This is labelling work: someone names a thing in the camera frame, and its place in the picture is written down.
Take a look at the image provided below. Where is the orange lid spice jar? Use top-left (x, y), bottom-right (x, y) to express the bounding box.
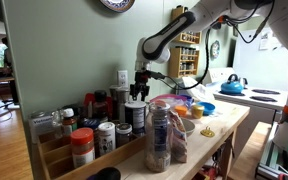
top-left (70, 128), bottom-right (95, 168)

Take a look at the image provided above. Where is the gold round fixture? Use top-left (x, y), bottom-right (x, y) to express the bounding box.
top-left (200, 127), bottom-right (215, 137)

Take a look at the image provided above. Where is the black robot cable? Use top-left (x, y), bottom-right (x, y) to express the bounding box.
top-left (157, 0), bottom-right (277, 91)

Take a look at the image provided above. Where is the round wall clock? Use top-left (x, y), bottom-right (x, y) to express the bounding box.
top-left (210, 40), bottom-right (220, 59)

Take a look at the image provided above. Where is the blue kettle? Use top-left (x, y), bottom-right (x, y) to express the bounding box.
top-left (221, 74), bottom-right (244, 94)

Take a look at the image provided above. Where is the dark glass spice jar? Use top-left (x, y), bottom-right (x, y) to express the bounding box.
top-left (116, 123), bottom-right (132, 147)

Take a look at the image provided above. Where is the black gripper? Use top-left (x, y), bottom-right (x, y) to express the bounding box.
top-left (130, 70), bottom-right (165, 102)

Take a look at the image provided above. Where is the white lid spice shaker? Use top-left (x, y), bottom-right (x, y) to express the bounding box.
top-left (98, 122), bottom-right (116, 156)

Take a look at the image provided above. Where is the white crumpled bag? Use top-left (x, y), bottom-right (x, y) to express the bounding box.
top-left (182, 76), bottom-right (215, 102)

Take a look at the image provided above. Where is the yellow lid jar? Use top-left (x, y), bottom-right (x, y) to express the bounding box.
top-left (191, 105), bottom-right (204, 119)

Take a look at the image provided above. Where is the blue plastic lid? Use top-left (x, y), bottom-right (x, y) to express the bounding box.
top-left (198, 101), bottom-right (215, 116)

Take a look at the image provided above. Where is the white ceramic bowl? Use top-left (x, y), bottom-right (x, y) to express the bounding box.
top-left (182, 119), bottom-right (195, 136)

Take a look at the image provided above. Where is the white wall outlet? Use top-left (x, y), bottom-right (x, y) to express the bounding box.
top-left (117, 70), bottom-right (128, 87)

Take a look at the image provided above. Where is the pink lid container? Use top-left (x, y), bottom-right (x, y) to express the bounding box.
top-left (150, 94), bottom-right (187, 102)

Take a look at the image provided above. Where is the red plastic container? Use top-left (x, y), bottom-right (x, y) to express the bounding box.
top-left (83, 93), bottom-right (112, 117)

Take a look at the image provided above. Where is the blue cup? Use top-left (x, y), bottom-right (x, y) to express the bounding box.
top-left (180, 94), bottom-right (194, 108)

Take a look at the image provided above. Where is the tall clear glass jar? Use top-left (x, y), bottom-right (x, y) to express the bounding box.
top-left (144, 100), bottom-right (172, 172)

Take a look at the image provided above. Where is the upper wooden spice rack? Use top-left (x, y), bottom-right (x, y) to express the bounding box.
top-left (171, 5), bottom-right (200, 44)

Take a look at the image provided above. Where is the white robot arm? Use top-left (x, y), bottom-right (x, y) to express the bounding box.
top-left (131, 0), bottom-right (288, 98)

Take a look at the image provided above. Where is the steel pepper grinder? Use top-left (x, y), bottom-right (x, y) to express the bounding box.
top-left (110, 85), bottom-right (130, 123)

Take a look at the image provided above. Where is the dark sauce bottle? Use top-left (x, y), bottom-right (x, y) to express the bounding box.
top-left (93, 90), bottom-right (108, 122)

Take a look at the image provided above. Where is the black round lid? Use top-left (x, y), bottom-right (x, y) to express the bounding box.
top-left (87, 167), bottom-right (121, 180)

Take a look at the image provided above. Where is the white stove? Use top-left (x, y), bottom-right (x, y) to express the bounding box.
top-left (203, 68), bottom-right (287, 157)

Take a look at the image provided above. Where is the orange lid cup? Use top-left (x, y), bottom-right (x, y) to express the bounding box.
top-left (174, 105), bottom-right (188, 117)

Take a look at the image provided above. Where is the decorative wall plate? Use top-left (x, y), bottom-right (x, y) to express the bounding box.
top-left (99, 0), bottom-right (135, 13)

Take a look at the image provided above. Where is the wooden spice tray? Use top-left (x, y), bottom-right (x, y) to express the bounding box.
top-left (37, 130), bottom-right (148, 180)

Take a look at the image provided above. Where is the snack bag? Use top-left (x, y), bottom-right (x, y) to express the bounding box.
top-left (169, 111), bottom-right (187, 163)

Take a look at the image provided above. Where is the white refrigerator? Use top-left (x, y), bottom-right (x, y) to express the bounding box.
top-left (233, 28), bottom-right (288, 91)

